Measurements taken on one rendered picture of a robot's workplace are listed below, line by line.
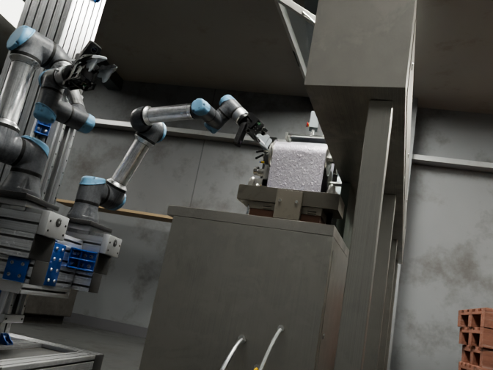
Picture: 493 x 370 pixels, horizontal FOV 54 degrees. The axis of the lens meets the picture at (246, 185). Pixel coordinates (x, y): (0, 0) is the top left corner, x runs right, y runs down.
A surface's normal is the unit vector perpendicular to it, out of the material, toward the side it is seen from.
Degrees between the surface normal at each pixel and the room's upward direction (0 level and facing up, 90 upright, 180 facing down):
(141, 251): 90
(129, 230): 90
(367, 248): 90
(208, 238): 90
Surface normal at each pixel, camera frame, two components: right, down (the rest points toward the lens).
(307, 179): -0.29, -0.29
